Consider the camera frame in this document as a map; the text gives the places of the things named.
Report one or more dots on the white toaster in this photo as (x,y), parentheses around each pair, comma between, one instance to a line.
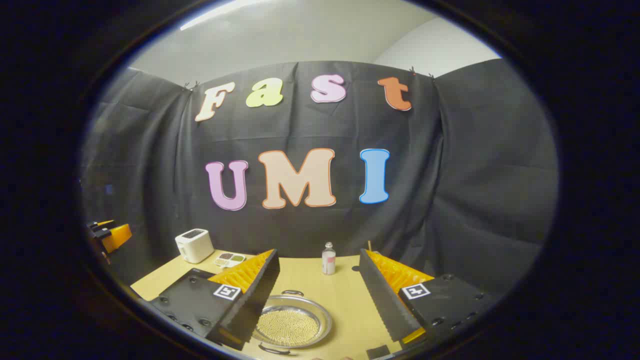
(192,246)

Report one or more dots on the black table clamp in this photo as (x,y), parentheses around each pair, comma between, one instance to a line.
(378,352)

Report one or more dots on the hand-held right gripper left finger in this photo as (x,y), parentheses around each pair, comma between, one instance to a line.
(255,305)

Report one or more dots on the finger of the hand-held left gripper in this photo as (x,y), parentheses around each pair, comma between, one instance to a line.
(117,236)

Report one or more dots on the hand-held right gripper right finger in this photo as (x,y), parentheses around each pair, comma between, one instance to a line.
(385,305)

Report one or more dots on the white divided dish with beans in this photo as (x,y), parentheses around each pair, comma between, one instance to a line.
(230,258)

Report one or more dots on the clear bottle with pink label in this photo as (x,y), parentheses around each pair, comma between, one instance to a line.
(328,261)

